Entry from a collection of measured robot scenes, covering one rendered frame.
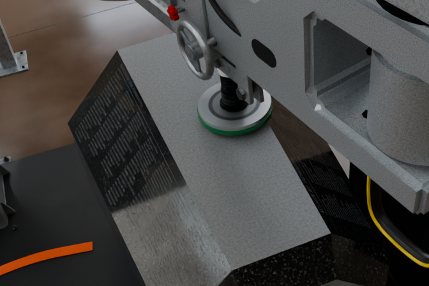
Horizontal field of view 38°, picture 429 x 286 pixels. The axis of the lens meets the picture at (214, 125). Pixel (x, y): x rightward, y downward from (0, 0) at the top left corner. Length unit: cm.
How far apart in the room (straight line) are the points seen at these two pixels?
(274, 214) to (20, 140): 196
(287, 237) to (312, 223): 7
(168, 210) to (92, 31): 235
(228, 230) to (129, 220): 39
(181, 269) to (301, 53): 69
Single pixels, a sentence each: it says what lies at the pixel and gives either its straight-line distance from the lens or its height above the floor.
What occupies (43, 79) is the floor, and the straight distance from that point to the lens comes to 363.
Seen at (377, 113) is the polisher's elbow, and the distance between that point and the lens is 107.
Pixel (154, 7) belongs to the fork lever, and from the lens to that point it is 187.
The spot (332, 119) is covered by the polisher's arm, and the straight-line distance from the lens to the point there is 120.
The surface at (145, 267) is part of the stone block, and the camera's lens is 173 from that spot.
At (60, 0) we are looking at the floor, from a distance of 433.
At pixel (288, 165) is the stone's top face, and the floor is 85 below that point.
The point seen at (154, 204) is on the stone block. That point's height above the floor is 75.
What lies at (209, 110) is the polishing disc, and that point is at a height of 89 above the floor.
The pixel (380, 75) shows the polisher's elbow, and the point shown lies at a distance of 101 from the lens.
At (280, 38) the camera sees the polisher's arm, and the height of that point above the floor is 137.
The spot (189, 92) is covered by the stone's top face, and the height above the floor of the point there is 85.
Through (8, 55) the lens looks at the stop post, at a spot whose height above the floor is 9.
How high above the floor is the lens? 206
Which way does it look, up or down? 42 degrees down
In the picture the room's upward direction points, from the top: 9 degrees counter-clockwise
